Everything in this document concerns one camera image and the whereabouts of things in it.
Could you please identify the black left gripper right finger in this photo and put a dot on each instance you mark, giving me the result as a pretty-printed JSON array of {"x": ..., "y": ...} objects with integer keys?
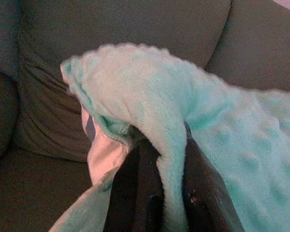
[{"x": 203, "y": 193}]

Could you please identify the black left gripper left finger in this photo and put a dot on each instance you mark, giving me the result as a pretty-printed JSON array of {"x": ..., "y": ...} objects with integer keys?
[{"x": 133, "y": 188}]

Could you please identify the teal dotted pillow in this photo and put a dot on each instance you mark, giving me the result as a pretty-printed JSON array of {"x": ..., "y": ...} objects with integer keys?
[{"x": 183, "y": 96}]

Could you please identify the dark green leather sofa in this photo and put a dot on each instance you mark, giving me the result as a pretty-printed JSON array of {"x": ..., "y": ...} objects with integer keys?
[{"x": 111, "y": 29}]

